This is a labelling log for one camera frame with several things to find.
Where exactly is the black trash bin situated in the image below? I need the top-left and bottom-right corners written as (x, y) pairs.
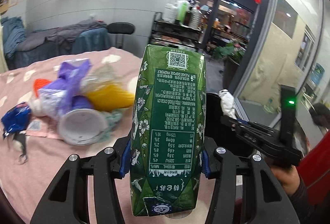
top-left (205, 93), bottom-right (255, 158)

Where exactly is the grey blanket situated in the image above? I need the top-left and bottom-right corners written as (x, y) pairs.
top-left (16, 20), bottom-right (107, 51)

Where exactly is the black and white wrapper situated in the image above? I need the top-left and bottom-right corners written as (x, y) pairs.
top-left (9, 130), bottom-right (28, 165)

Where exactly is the green drink carton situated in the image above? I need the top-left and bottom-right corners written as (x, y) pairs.
top-left (130, 45), bottom-right (206, 217)

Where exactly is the potted green plant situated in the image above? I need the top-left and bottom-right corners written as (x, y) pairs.
top-left (212, 39), bottom-right (247, 90)

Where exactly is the person's right hand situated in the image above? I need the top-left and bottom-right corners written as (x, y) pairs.
top-left (271, 165), bottom-right (300, 196)

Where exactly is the purple plastic snack bag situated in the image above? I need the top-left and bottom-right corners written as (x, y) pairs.
top-left (38, 58), bottom-right (92, 121)

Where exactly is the green bottle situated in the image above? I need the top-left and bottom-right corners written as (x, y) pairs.
top-left (177, 0), bottom-right (190, 23)

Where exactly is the blue covered massage bed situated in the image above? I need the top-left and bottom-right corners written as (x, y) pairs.
top-left (6, 28), bottom-right (113, 70)

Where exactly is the red sleeve forearm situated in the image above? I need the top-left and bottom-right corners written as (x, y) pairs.
top-left (291, 131), bottom-right (330, 224)

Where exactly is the teal crumpled wrapper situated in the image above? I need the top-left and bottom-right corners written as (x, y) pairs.
top-left (99, 108), bottom-right (126, 143)

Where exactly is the orange foam fruit net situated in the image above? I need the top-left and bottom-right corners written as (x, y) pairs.
top-left (33, 79), bottom-right (52, 98)

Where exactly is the purple yogurt cup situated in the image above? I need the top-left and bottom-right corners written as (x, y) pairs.
top-left (57, 95), bottom-right (108, 146)

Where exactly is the black wire shelf cart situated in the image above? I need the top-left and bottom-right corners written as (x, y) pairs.
top-left (148, 12), bottom-right (202, 52)

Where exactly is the pink snack packet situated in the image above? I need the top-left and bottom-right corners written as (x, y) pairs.
top-left (26, 117), bottom-right (62, 140)

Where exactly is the pink polka dot bedspread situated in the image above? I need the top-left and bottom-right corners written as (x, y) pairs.
top-left (0, 46), bottom-right (217, 224)

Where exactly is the blue clothes pile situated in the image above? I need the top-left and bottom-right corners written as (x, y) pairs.
top-left (1, 17), bottom-right (26, 59)

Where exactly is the blue cookie wrapper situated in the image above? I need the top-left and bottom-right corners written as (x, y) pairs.
top-left (1, 102), bottom-right (32, 139)

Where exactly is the yellow foam fruit net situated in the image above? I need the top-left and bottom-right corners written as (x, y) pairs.
top-left (83, 83), bottom-right (135, 112)

